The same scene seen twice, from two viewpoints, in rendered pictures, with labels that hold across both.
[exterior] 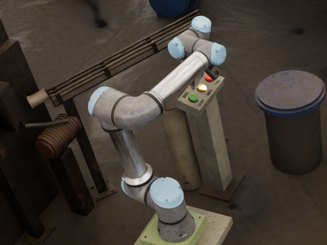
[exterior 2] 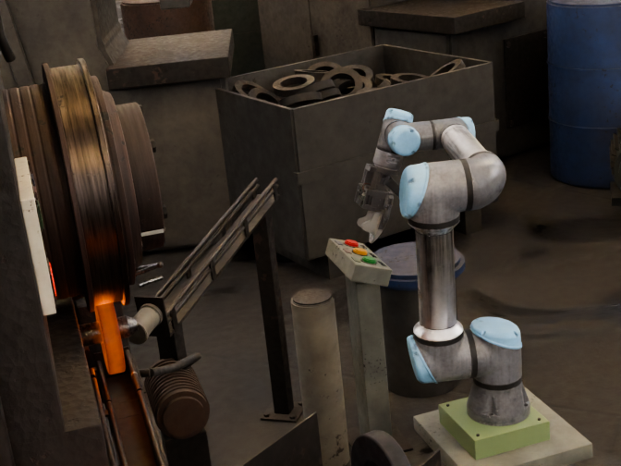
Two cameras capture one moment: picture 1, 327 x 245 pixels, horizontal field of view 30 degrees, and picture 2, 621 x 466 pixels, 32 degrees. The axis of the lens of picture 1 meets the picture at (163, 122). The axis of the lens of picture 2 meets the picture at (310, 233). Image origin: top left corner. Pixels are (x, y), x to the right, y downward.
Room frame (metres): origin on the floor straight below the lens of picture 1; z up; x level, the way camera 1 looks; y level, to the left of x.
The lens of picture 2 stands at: (0.68, 2.18, 1.67)
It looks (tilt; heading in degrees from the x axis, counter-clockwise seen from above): 20 degrees down; 304
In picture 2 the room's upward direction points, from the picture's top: 6 degrees counter-clockwise
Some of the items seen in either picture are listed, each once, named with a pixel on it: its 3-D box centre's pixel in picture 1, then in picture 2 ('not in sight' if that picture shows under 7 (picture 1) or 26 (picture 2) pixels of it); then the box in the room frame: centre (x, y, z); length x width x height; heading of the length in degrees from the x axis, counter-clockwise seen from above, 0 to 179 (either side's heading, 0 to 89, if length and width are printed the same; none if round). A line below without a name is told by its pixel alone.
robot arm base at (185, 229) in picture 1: (174, 219); (497, 392); (1.64, 0.06, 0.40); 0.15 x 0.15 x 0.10
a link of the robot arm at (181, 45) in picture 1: (186, 45); (408, 138); (1.95, -0.16, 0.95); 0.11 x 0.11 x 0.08; 38
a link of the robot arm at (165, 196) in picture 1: (167, 198); (493, 349); (1.64, 0.06, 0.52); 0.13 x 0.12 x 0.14; 38
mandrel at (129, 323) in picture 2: not in sight; (93, 333); (2.15, 0.83, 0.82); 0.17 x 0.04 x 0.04; 49
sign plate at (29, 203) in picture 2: not in sight; (35, 231); (1.94, 1.11, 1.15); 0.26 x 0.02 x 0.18; 139
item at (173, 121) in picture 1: (180, 144); (321, 380); (2.23, -0.05, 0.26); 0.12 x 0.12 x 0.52
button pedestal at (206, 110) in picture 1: (212, 138); (368, 347); (2.16, -0.20, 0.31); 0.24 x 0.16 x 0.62; 139
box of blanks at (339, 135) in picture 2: not in sight; (349, 151); (3.13, -1.77, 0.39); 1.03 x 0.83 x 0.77; 64
